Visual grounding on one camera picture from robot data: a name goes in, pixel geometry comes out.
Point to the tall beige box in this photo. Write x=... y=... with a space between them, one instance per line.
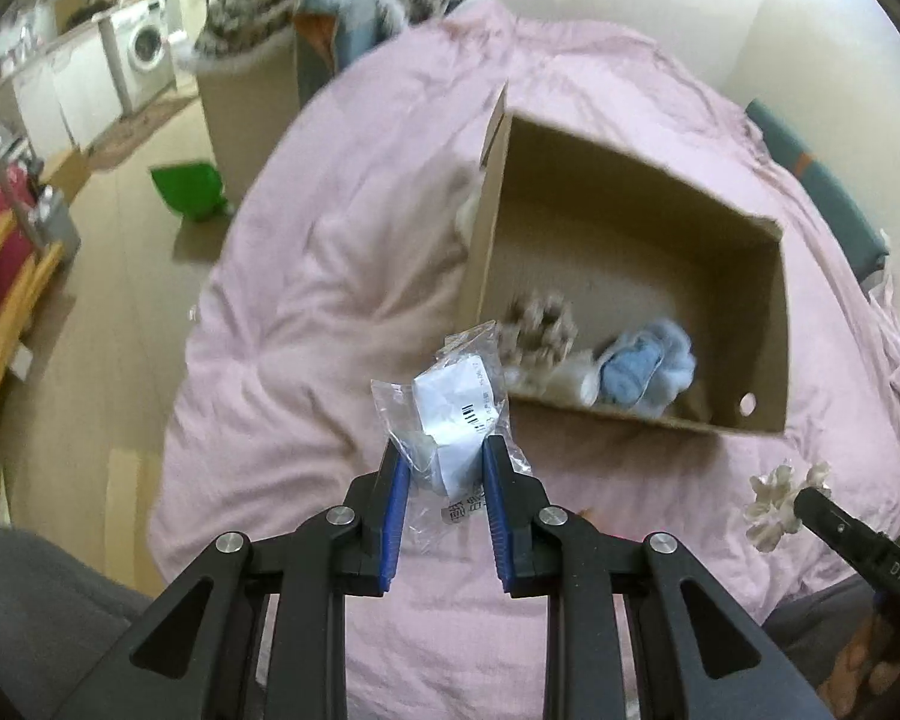
x=244 y=127

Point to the clear plastic bag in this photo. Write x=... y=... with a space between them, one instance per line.
x=457 y=405

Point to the person's right hand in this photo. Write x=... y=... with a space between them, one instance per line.
x=874 y=667

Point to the teal headboard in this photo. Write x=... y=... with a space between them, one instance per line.
x=832 y=180

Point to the brown door mat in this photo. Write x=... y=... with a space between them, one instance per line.
x=139 y=131

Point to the white kitchen cabinets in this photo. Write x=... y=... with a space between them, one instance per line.
x=67 y=97

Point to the white sock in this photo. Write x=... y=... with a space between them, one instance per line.
x=562 y=382

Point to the blue fluffy-edged garment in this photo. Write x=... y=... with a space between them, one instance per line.
x=360 y=22

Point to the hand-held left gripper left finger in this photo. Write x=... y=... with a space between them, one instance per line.
x=396 y=525

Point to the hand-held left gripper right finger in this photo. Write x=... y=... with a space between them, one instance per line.
x=497 y=525

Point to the white washing machine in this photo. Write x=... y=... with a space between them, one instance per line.
x=144 y=52

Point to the beige lace scrunchie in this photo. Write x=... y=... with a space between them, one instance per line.
x=536 y=330

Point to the person's grey trouser leg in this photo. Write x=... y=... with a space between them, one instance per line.
x=37 y=615

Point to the wooden chair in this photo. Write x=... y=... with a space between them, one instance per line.
x=4 y=330

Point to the grey bin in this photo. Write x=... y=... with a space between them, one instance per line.
x=56 y=225

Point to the pink blanket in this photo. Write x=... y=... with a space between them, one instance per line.
x=330 y=277

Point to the cardboard box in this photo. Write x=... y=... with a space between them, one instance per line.
x=645 y=255

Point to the blue fluffy scrunchie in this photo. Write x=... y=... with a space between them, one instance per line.
x=645 y=367

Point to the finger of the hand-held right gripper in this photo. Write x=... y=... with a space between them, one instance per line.
x=832 y=521

